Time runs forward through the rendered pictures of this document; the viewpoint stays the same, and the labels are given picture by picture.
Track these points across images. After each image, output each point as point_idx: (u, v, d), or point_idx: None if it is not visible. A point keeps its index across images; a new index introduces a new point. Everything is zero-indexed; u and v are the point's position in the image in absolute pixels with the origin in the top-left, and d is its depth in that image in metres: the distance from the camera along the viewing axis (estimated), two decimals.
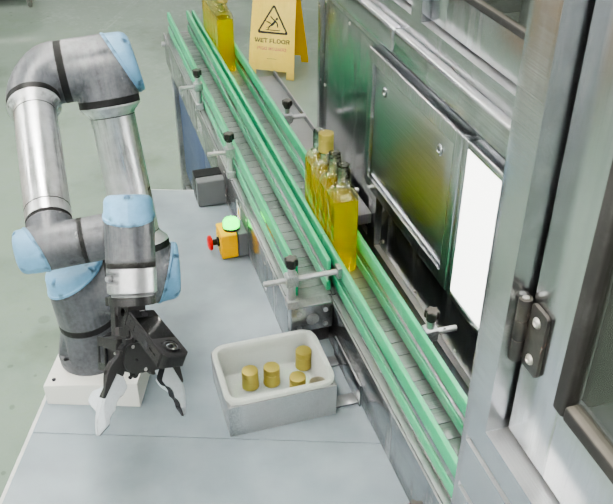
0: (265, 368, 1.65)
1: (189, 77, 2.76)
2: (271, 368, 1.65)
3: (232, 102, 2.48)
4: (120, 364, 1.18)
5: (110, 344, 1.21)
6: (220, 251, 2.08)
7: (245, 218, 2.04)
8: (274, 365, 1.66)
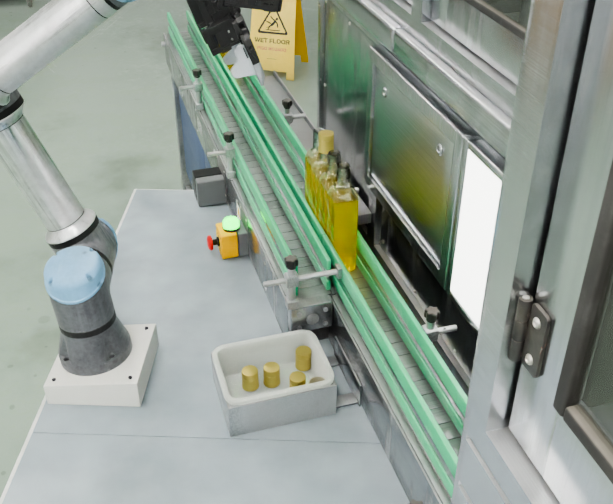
0: (265, 368, 1.65)
1: (189, 77, 2.76)
2: (271, 368, 1.65)
3: (232, 102, 2.48)
4: (248, 35, 1.49)
5: (223, 26, 1.47)
6: (220, 251, 2.08)
7: (245, 218, 2.04)
8: (274, 365, 1.66)
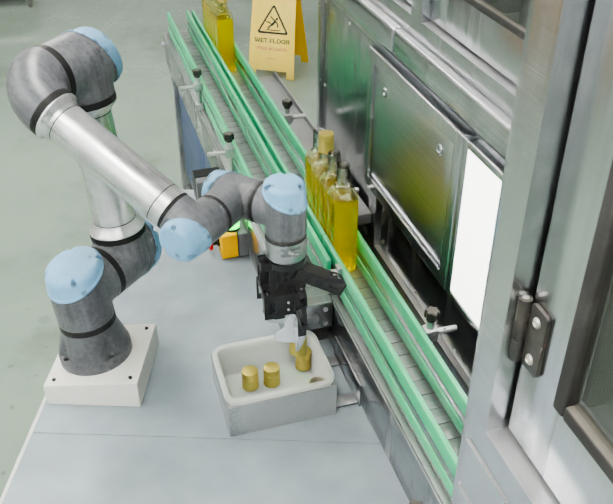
0: (265, 368, 1.65)
1: (189, 77, 2.76)
2: (271, 368, 1.65)
3: (232, 102, 2.48)
4: (305, 311, 1.49)
5: (286, 298, 1.46)
6: (220, 251, 2.08)
7: (245, 218, 2.04)
8: (274, 365, 1.66)
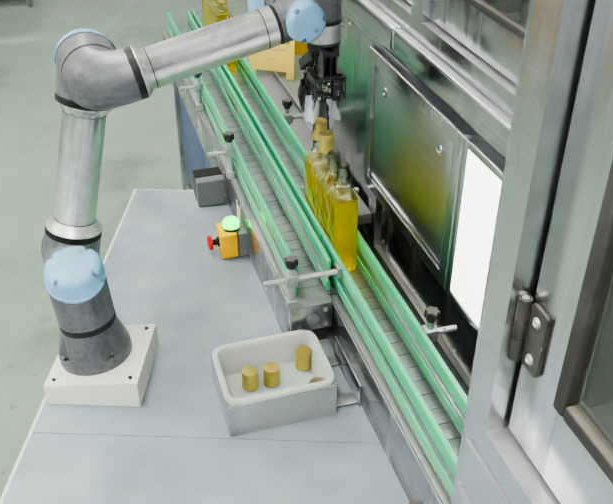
0: (265, 368, 1.65)
1: (189, 77, 2.76)
2: (271, 368, 1.65)
3: (232, 102, 2.48)
4: None
5: (339, 73, 1.73)
6: (220, 251, 2.08)
7: (245, 218, 2.04)
8: (274, 365, 1.66)
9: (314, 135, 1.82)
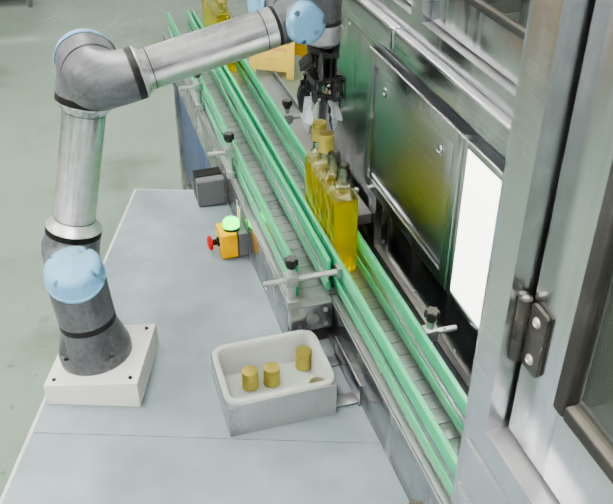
0: (265, 368, 1.65)
1: (189, 77, 2.76)
2: (271, 368, 1.65)
3: (232, 102, 2.48)
4: None
5: (339, 74, 1.73)
6: (220, 251, 2.08)
7: (245, 218, 2.04)
8: (274, 365, 1.66)
9: (314, 136, 1.82)
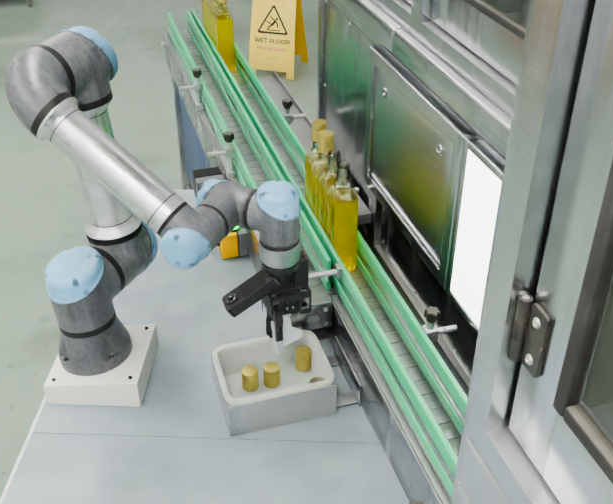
0: (265, 368, 1.65)
1: (189, 77, 2.76)
2: (271, 368, 1.65)
3: (232, 102, 2.48)
4: None
5: None
6: (220, 251, 2.08)
7: None
8: (274, 365, 1.66)
9: (314, 136, 1.82)
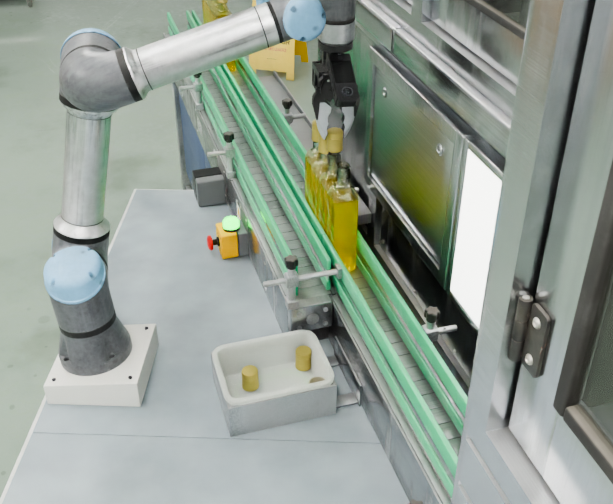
0: (337, 133, 1.69)
1: (189, 77, 2.76)
2: (337, 130, 1.70)
3: (232, 102, 2.48)
4: (320, 96, 1.64)
5: (316, 72, 1.65)
6: (220, 251, 2.08)
7: (245, 218, 2.04)
8: (333, 129, 1.71)
9: (314, 136, 1.82)
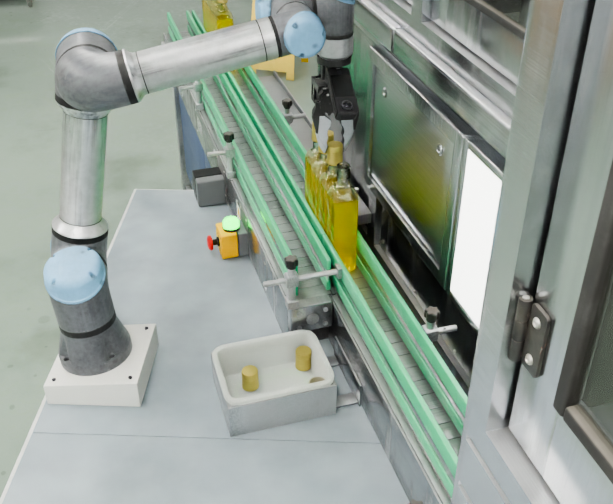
0: (337, 146, 1.71)
1: None
2: (337, 144, 1.72)
3: (232, 102, 2.48)
4: (319, 110, 1.66)
5: (316, 87, 1.67)
6: (220, 251, 2.08)
7: (245, 218, 2.04)
8: (333, 142, 1.73)
9: (314, 136, 1.82)
